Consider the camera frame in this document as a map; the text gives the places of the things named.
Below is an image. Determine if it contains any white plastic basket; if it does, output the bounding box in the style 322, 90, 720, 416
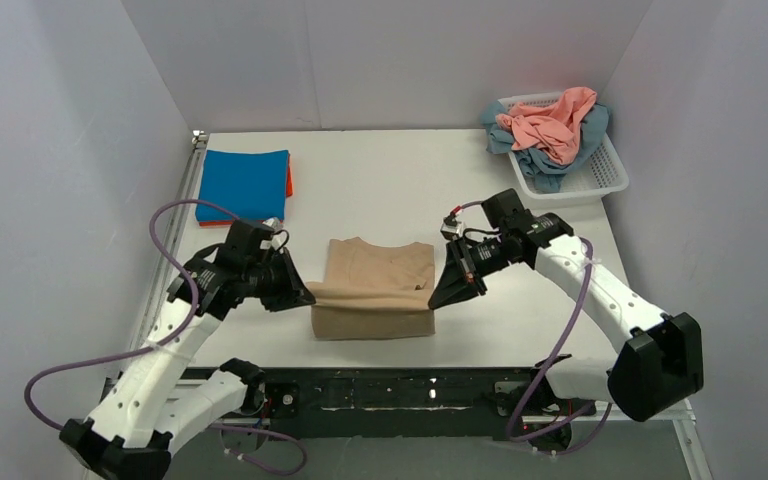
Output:
493, 90, 629, 206

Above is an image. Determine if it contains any aluminium frame rail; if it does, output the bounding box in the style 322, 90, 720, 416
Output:
80, 131, 714, 480

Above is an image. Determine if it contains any pink t shirt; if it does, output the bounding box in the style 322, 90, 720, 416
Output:
495, 87, 598, 166

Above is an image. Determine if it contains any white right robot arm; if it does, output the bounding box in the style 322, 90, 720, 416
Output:
428, 232, 705, 422

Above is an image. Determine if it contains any folded blue t shirt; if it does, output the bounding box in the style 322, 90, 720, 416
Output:
195, 150, 292, 225

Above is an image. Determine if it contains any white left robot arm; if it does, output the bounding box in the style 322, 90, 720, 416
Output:
59, 242, 315, 479

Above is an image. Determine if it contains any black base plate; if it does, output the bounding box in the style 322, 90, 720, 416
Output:
226, 367, 538, 440

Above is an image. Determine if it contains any beige t shirt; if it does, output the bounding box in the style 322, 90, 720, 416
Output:
307, 237, 436, 341

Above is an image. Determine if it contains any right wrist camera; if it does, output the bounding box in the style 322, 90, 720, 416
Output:
439, 188, 574, 243

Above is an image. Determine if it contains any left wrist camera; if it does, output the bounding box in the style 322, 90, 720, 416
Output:
224, 217, 290, 256

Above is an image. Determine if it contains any grey blue t shirt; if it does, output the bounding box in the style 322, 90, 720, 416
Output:
479, 101, 618, 194

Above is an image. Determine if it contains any folded orange t shirt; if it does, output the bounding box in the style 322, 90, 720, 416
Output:
195, 165, 294, 228

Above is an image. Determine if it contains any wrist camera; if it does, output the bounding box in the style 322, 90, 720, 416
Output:
439, 188, 574, 243
224, 217, 290, 256

